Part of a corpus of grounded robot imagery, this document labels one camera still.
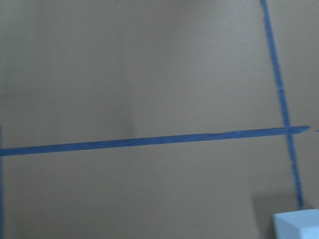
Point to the light blue foam block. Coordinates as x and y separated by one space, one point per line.
303 224

